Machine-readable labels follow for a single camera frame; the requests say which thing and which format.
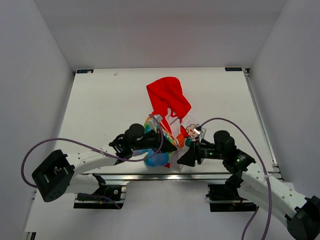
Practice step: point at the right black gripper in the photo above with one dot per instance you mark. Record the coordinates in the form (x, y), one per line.
(188, 158)

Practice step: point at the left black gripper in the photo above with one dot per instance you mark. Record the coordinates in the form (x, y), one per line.
(158, 140)

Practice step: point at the white red cartoon jacket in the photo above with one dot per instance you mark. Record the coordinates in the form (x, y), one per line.
(178, 121)

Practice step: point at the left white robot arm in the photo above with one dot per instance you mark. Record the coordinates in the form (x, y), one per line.
(80, 163)

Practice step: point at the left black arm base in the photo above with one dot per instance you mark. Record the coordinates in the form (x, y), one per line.
(105, 192)

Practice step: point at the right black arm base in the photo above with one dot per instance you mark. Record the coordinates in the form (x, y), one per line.
(223, 201)

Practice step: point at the right blue corner label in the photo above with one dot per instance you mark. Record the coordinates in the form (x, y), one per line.
(233, 69)

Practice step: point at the blue corner label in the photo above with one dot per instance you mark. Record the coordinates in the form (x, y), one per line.
(233, 69)
(84, 71)

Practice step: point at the left blue corner label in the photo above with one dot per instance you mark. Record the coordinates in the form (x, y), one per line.
(84, 71)

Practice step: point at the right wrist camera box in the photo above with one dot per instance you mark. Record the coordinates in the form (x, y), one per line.
(200, 132)

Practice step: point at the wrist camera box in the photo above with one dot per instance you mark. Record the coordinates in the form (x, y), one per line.
(154, 122)
(200, 132)

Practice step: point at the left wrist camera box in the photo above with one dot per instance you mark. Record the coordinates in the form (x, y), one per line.
(154, 122)

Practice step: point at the aluminium front rail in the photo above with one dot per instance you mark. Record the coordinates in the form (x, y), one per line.
(162, 177)

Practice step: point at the aluminium rail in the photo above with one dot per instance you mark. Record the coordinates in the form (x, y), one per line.
(275, 165)
(162, 177)

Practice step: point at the aluminium right side rail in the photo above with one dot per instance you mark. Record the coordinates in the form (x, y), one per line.
(275, 165)

